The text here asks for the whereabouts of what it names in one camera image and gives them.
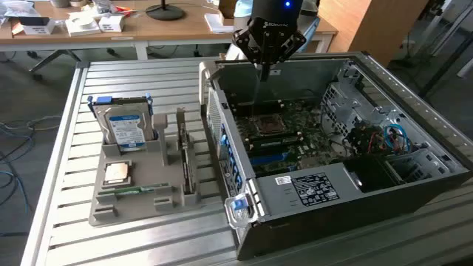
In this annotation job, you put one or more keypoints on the hard disk with blue bracket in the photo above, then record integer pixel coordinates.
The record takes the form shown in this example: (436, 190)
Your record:
(125, 127)

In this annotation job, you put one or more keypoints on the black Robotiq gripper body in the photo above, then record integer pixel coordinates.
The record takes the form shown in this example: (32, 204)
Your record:
(274, 16)

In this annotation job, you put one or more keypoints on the clear plastic bag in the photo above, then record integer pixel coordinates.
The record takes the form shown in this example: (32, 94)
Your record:
(19, 8)

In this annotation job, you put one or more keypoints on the metal CPU socket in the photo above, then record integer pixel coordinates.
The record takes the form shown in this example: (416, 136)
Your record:
(269, 124)

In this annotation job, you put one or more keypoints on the grey plastic parts rack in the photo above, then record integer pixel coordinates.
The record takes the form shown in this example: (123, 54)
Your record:
(148, 171)

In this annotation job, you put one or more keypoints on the small white cardboard box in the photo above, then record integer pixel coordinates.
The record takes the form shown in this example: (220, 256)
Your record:
(111, 23)

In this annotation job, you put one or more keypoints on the wooden cabinet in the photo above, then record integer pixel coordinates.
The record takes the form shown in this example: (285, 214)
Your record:
(377, 27)

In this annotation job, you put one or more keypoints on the blue expansion slot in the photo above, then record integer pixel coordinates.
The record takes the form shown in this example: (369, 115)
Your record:
(269, 159)

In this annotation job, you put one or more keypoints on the green motherboard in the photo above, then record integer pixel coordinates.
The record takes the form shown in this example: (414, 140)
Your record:
(313, 138)

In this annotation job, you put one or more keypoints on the black open PC case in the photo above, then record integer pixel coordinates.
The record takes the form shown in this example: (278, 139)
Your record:
(332, 221)

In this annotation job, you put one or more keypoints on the black lamp base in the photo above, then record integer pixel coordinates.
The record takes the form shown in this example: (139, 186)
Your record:
(164, 12)

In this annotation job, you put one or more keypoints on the CPU chip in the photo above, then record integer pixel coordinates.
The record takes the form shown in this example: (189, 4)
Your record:
(116, 171)

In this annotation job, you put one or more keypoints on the wooden desk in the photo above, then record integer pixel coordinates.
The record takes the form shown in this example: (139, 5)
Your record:
(55, 38)

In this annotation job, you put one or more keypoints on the white paper stack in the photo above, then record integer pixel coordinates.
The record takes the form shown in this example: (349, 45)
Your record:
(217, 23)

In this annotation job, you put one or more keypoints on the white box with black lid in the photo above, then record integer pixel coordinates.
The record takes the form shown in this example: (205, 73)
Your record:
(36, 27)

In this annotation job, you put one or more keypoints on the white box with tape roll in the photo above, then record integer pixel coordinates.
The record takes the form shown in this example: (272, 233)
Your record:
(83, 26)

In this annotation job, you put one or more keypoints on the grey power supply unit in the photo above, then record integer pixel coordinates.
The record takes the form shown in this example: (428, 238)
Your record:
(280, 199)

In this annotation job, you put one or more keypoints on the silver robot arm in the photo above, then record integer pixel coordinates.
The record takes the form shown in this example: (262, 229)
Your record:
(309, 33)

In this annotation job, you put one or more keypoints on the blue case latch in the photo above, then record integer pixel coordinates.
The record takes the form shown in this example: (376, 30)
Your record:
(237, 205)

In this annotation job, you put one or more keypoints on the black graphics card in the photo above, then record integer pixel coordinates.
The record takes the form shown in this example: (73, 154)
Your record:
(188, 166)

